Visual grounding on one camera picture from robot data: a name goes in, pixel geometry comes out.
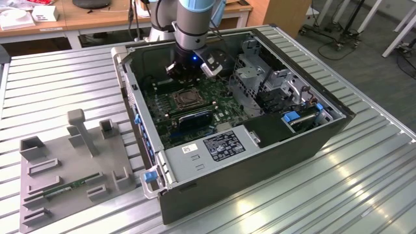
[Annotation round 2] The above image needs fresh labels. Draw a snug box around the metal socket cover frame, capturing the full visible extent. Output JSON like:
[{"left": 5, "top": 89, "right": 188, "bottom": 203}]
[{"left": 170, "top": 88, "right": 208, "bottom": 110}]

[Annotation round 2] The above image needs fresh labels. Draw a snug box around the silver CPU plate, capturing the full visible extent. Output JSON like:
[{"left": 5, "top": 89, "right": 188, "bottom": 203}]
[{"left": 177, "top": 93, "right": 197, "bottom": 105}]

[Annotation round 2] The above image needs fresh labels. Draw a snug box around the CPU socket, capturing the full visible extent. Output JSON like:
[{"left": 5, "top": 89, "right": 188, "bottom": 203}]
[{"left": 170, "top": 88, "right": 208, "bottom": 110}]

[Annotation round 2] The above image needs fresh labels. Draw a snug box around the green motherboard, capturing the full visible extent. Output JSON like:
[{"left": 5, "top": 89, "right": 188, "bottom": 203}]
[{"left": 142, "top": 73, "right": 252, "bottom": 150}]

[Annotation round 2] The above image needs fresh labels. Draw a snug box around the metal drive cage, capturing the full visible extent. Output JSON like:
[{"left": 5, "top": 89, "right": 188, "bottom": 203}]
[{"left": 232, "top": 39, "right": 337, "bottom": 122}]

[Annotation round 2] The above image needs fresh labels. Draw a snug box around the graphics card with fan shroud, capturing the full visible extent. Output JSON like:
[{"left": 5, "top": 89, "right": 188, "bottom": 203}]
[{"left": 168, "top": 107, "right": 214, "bottom": 137}]

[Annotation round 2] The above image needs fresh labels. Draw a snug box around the wooden desk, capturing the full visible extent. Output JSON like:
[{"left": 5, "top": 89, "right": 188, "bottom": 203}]
[{"left": 0, "top": 0, "right": 254, "bottom": 51}]

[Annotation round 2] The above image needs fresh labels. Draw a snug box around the wooden cabinet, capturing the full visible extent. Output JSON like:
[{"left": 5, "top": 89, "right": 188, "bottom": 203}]
[{"left": 246, "top": 0, "right": 312, "bottom": 40}]

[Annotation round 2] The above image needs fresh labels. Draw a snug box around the hard disk in blue carrier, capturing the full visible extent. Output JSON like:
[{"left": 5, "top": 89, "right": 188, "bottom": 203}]
[{"left": 281, "top": 111, "right": 318, "bottom": 134}]

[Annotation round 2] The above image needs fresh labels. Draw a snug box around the black round object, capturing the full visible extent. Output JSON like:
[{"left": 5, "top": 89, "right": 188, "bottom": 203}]
[{"left": 70, "top": 0, "right": 110, "bottom": 10}]

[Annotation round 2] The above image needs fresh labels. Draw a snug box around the grey power supply unit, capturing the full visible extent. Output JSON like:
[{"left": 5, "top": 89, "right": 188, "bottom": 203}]
[{"left": 161, "top": 125, "right": 262, "bottom": 184}]

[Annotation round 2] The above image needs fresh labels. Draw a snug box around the white cardboard box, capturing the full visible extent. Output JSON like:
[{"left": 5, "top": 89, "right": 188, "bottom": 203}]
[{"left": 30, "top": 5, "right": 60, "bottom": 23}]

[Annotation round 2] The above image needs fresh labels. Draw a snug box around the black wheeled stand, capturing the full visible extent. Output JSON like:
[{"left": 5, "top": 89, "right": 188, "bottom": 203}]
[{"left": 297, "top": 0, "right": 364, "bottom": 51}]

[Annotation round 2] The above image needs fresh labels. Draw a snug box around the grey parts rack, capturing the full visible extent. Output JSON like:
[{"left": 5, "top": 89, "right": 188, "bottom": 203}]
[{"left": 18, "top": 109, "right": 137, "bottom": 234}]

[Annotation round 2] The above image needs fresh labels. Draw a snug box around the open black PC case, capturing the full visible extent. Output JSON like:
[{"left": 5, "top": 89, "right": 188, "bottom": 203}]
[{"left": 109, "top": 23, "right": 356, "bottom": 225}]

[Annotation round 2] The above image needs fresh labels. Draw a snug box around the flat white box with disc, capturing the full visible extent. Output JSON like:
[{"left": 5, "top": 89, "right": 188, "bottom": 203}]
[{"left": 0, "top": 9, "right": 36, "bottom": 32}]

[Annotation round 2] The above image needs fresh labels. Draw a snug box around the green RAM stick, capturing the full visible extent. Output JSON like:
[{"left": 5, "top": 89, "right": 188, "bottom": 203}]
[{"left": 41, "top": 174, "right": 101, "bottom": 198}]

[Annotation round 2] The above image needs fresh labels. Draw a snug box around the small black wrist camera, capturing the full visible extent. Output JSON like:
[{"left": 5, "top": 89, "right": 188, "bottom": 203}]
[{"left": 164, "top": 63, "right": 178, "bottom": 78}]

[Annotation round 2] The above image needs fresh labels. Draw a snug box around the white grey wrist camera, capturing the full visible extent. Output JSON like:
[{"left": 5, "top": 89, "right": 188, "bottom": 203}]
[{"left": 193, "top": 47, "right": 224, "bottom": 78}]

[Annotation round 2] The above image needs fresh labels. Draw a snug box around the white table frame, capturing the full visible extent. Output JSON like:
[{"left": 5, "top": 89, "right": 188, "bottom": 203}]
[{"left": 380, "top": 0, "right": 416, "bottom": 59}]

